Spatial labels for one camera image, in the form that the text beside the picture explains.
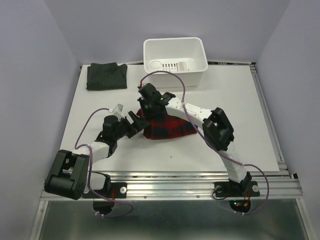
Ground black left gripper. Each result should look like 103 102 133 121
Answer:
113 111 150 141

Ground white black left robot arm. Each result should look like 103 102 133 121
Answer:
44 111 150 200

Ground grey polka dot skirt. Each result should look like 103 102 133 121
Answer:
86 62 128 91

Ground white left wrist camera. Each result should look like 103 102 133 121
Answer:
112 104 125 120

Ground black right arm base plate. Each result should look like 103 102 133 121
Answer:
211 181 260 215

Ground red black plaid skirt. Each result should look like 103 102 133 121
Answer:
136 109 197 140

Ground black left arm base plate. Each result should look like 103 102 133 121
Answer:
82 182 133 218

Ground white plastic bin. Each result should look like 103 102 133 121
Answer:
143 37 208 89

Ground aluminium table rail frame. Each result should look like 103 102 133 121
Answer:
29 58 311 240

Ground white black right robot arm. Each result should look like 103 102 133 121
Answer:
138 83 252 195

